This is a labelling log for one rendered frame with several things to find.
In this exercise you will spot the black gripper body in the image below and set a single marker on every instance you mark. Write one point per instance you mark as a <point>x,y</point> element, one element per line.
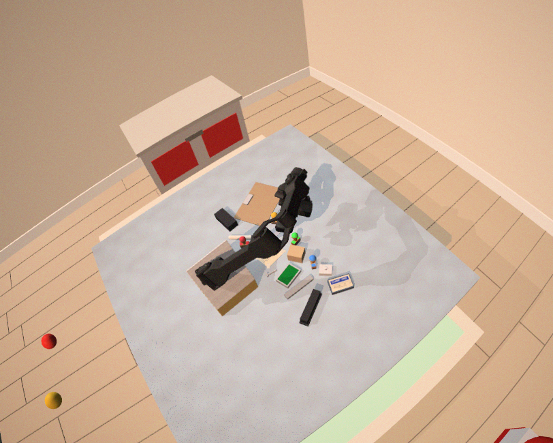
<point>279,227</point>

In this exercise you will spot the cream card taped to table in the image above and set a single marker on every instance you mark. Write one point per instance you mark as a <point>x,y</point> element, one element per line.
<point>269,261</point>

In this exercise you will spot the peach stamp pad tin with blue label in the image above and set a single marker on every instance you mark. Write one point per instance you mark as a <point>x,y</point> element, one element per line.
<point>340,284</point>

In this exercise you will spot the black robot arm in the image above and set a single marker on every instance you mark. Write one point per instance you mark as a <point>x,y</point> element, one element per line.
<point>264,244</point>

